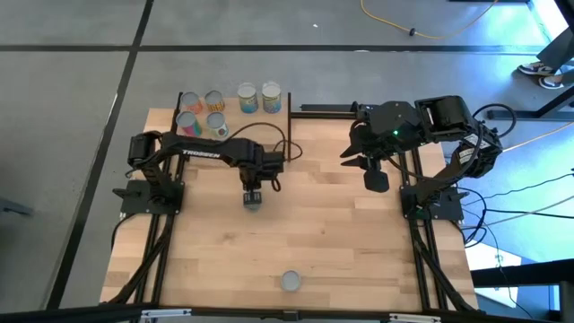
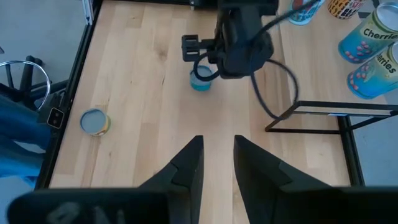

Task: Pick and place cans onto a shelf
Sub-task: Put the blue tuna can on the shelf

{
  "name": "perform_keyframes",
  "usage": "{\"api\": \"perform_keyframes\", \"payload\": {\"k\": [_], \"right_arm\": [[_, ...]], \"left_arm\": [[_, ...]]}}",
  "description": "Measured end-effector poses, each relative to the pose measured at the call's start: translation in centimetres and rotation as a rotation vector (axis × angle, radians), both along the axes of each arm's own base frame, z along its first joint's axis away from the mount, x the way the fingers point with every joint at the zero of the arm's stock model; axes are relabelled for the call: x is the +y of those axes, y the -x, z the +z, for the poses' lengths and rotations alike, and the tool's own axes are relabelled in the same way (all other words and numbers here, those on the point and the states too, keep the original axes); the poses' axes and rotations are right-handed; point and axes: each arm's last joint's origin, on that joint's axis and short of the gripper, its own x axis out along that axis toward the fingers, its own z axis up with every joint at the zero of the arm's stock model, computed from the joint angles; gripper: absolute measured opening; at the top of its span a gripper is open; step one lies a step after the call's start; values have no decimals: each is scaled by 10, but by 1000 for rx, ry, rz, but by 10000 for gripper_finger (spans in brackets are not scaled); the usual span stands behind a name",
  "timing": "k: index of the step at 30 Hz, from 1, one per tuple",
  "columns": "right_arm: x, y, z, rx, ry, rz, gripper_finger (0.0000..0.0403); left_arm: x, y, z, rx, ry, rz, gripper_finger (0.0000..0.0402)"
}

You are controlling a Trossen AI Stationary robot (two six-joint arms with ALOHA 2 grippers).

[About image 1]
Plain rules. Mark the black desk leg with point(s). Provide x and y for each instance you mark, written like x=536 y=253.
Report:
x=538 y=115

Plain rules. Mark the small table-level camera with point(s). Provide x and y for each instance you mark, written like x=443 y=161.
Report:
x=290 y=316

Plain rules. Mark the grey floor object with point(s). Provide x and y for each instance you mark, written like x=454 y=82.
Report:
x=13 y=207

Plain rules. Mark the person's shoe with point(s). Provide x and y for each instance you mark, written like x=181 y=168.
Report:
x=552 y=82
x=536 y=68

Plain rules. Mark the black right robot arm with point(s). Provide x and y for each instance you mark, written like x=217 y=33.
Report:
x=448 y=112

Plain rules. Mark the silver aluminium bracket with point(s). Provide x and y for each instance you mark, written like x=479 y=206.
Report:
x=412 y=318
x=166 y=313

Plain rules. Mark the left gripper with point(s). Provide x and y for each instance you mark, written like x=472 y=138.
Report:
x=269 y=166

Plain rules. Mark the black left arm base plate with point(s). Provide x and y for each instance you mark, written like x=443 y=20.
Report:
x=134 y=204

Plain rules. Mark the short yellow spicy can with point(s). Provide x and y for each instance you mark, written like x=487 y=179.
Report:
x=215 y=101

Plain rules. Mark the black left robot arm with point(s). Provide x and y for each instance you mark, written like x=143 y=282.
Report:
x=202 y=150

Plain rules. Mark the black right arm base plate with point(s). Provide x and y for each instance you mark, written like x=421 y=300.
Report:
x=448 y=207

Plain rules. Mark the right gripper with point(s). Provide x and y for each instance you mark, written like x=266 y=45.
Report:
x=381 y=132

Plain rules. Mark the black floor beam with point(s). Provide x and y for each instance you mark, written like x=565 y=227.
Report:
x=529 y=273

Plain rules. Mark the person's leg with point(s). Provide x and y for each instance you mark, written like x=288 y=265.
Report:
x=558 y=51

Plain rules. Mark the black rail bar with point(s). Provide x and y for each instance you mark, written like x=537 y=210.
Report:
x=327 y=108

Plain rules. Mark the short orange pink can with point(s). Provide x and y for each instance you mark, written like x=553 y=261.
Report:
x=192 y=101

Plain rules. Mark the wooden shelf black frame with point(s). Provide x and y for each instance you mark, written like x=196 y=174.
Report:
x=275 y=119

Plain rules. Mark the white can green red print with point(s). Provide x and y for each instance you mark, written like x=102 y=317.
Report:
x=217 y=124

